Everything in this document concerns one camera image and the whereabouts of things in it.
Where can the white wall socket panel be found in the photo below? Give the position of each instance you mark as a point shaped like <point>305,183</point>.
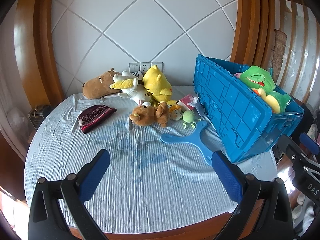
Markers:
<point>144,66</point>

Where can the blue plastic boomerang hanger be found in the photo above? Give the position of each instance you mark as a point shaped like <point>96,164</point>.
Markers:
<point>193,139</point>

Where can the dark red knit beanie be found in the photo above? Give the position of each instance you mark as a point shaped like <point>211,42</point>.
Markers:
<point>93,116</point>

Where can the small green frog plush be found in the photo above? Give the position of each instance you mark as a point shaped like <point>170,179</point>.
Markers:
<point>189,118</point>

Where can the yellow tiger plush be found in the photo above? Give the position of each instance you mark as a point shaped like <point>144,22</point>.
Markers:
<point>157,85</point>

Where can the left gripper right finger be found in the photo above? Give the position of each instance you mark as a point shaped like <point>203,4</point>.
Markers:
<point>275,218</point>

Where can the small orange white plush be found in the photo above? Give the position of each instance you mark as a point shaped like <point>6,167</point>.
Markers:
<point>175,112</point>

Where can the yellow duck plush orange beak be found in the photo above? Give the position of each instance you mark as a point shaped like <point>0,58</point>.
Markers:
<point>260,92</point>

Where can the green crocodile plush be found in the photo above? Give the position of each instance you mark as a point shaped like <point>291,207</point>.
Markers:
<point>257,77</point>

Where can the white rabbit plush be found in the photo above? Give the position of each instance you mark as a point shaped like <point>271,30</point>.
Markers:
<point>138,94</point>

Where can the blue plastic storage crate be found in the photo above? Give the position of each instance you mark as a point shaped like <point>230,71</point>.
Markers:
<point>243,120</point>

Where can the pink tissue paper pack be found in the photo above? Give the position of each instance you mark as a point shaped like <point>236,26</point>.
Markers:
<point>190,103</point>

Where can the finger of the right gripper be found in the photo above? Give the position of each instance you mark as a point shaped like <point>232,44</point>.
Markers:
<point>310,144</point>

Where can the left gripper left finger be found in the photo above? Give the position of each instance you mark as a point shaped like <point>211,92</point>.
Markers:
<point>46,220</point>

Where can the brown bear plush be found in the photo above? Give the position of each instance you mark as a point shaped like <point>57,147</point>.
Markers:
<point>146,115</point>

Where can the rolled patterned carpet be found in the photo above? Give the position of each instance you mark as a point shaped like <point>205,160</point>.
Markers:
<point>280,39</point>

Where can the green frog plush in crate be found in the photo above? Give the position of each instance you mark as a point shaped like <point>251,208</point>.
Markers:
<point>278,102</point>

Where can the light blue tablecloth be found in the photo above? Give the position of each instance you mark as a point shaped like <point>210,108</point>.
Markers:
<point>149,186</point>

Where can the brown capybara plush striped shirt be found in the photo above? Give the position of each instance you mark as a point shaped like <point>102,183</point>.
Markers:
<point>99,86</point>

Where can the dark bag on floor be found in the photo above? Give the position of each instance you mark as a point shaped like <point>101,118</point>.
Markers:
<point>38,114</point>

